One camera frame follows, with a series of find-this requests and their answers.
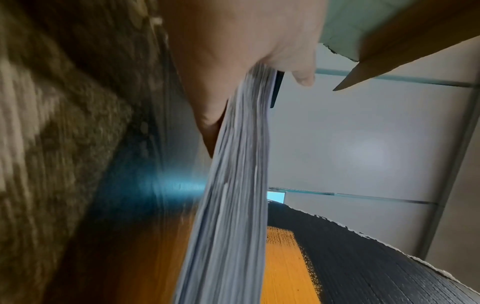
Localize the person's left hand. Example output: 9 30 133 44
160 0 331 159

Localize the aligned stack of printed sheets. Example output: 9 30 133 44
171 63 280 304

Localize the beige cardboard panel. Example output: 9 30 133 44
319 0 480 92

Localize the dark framed window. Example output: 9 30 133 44
266 191 287 205

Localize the black cloth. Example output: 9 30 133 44
266 201 480 304

